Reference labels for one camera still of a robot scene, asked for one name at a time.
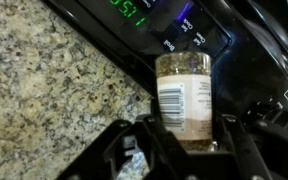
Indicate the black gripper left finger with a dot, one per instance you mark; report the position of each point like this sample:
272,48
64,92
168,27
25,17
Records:
150,146

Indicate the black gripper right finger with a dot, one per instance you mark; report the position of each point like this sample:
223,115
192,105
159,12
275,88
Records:
240,150

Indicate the glass herb spice bottle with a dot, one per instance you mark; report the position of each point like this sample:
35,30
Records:
190,103

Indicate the black stove knob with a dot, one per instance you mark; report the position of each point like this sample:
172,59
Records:
265,112

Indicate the black electric stove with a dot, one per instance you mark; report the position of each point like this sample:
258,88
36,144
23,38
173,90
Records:
244,66

